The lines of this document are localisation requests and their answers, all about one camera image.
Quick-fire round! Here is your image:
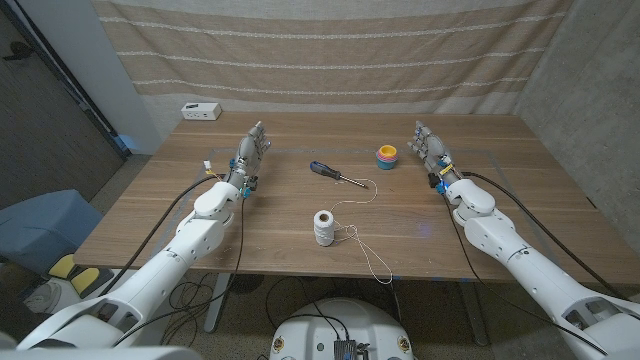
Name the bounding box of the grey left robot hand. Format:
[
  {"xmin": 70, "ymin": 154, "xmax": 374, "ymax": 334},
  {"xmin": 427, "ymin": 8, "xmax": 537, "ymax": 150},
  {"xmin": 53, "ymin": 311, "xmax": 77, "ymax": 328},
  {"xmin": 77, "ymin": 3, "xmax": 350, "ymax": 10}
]
[{"xmin": 227, "ymin": 121, "xmax": 272, "ymax": 186}]

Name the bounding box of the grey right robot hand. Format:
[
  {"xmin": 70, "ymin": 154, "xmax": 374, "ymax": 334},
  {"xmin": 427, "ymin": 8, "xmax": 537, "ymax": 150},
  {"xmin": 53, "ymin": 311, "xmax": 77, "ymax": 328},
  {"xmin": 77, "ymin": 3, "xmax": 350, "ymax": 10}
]
[{"xmin": 406, "ymin": 120, "xmax": 464, "ymax": 187}]

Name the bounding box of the white string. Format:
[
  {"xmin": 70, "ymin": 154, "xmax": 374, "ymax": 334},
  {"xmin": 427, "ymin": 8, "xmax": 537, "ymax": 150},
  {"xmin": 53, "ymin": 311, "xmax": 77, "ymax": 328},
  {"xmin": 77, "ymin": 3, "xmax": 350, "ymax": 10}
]
[{"xmin": 329, "ymin": 177, "xmax": 395, "ymax": 286}]

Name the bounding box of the blue black handled screwdriver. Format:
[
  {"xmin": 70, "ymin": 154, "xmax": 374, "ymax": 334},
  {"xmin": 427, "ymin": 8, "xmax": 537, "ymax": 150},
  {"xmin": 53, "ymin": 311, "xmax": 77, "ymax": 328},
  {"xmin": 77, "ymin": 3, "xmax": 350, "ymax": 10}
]
[{"xmin": 309, "ymin": 160, "xmax": 369, "ymax": 190}]

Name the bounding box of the white string spool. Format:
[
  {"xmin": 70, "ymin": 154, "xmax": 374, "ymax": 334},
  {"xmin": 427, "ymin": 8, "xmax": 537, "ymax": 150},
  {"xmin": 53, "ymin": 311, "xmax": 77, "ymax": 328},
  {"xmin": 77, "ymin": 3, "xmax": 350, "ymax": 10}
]
[{"xmin": 313, "ymin": 209, "xmax": 336, "ymax": 248}]

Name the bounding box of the white power strip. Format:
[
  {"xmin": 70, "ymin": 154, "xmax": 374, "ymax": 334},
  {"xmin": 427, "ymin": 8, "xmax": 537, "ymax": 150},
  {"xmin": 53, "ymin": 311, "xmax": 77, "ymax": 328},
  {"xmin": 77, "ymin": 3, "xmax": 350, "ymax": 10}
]
[{"xmin": 180, "ymin": 102, "xmax": 223, "ymax": 122}]

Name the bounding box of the striped beige backdrop cloth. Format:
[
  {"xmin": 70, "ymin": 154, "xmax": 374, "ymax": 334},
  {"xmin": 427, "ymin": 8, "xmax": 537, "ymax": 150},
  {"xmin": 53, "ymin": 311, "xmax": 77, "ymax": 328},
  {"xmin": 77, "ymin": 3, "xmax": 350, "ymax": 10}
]
[{"xmin": 91, "ymin": 0, "xmax": 576, "ymax": 116}]

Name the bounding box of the grey table leg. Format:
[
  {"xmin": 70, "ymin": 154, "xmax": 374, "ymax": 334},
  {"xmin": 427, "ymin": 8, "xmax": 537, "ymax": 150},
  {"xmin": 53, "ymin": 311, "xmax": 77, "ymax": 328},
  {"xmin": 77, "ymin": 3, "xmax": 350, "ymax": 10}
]
[
  {"xmin": 458, "ymin": 282, "xmax": 490, "ymax": 347},
  {"xmin": 203, "ymin": 272, "xmax": 232, "ymax": 335}
]

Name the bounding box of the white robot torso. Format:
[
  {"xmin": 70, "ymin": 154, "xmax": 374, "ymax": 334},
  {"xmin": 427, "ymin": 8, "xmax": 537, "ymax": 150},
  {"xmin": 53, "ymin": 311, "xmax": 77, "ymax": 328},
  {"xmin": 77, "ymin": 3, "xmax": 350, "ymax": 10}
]
[{"xmin": 269, "ymin": 297, "xmax": 415, "ymax": 360}]

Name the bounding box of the yellow floor pad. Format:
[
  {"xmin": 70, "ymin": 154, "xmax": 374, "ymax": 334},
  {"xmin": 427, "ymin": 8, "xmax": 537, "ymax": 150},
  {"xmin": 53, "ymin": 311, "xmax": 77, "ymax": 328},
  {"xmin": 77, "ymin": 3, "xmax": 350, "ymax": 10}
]
[
  {"xmin": 69, "ymin": 267, "xmax": 101, "ymax": 296},
  {"xmin": 48, "ymin": 253, "xmax": 76, "ymax": 280}
]

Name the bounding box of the dark door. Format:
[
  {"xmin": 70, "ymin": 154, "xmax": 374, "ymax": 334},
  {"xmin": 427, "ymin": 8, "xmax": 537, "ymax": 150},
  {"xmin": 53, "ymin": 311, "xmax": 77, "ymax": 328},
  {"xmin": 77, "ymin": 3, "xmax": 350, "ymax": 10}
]
[{"xmin": 0, "ymin": 9, "xmax": 126, "ymax": 211}]

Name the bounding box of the blue upholstered seat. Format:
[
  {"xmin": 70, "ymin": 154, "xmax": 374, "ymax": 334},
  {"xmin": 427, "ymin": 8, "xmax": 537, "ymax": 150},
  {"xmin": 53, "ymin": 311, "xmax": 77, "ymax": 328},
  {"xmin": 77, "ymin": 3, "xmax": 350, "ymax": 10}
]
[{"xmin": 0, "ymin": 188, "xmax": 104, "ymax": 276}]

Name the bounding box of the white round floor device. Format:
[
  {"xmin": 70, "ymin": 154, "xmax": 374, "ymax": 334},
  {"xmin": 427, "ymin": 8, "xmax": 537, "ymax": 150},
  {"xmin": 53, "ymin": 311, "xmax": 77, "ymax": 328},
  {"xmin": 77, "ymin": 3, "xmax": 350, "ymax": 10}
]
[{"xmin": 22, "ymin": 279, "xmax": 64, "ymax": 314}]

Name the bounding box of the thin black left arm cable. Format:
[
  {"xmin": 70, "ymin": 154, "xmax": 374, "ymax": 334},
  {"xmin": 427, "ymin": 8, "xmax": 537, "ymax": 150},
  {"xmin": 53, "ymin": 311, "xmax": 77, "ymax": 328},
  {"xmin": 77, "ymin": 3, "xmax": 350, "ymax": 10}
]
[{"xmin": 112, "ymin": 197, "xmax": 246, "ymax": 347}]

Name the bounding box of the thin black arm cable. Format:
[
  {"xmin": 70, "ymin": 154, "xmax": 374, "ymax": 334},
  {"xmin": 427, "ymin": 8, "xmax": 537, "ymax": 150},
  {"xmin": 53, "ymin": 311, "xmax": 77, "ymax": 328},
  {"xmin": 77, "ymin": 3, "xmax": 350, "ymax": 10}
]
[
  {"xmin": 112, "ymin": 197, "xmax": 246, "ymax": 347},
  {"xmin": 442, "ymin": 194, "xmax": 609, "ymax": 357}
]

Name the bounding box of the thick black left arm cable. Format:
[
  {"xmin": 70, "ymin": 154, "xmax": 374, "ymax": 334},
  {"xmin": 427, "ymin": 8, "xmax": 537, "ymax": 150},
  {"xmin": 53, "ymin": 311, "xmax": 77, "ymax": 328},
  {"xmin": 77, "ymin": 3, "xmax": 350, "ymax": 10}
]
[{"xmin": 97, "ymin": 173, "xmax": 226, "ymax": 299}]

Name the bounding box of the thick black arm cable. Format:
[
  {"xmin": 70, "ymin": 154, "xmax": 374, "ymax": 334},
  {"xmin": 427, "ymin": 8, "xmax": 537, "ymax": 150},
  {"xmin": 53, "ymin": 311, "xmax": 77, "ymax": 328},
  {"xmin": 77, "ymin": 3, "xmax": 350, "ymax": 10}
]
[
  {"xmin": 462, "ymin": 171, "xmax": 629, "ymax": 301},
  {"xmin": 97, "ymin": 173, "xmax": 226, "ymax": 299}
]

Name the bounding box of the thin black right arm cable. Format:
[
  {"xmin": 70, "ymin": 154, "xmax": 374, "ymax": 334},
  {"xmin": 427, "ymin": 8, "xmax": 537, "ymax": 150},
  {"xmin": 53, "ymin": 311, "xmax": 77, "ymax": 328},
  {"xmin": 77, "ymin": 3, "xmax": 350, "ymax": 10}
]
[{"xmin": 442, "ymin": 194, "xmax": 609, "ymax": 357}]

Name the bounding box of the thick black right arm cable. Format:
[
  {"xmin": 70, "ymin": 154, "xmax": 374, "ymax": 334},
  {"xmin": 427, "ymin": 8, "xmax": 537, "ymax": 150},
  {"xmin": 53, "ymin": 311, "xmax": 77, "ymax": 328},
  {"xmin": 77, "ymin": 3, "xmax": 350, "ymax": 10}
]
[{"xmin": 462, "ymin": 171, "xmax": 629, "ymax": 301}]

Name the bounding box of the black door handle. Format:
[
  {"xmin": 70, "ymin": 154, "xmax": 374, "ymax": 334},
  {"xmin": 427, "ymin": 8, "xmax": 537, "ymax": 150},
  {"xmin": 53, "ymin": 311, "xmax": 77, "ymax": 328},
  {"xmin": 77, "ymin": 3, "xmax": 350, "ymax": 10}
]
[{"xmin": 2, "ymin": 41, "xmax": 34, "ymax": 62}]

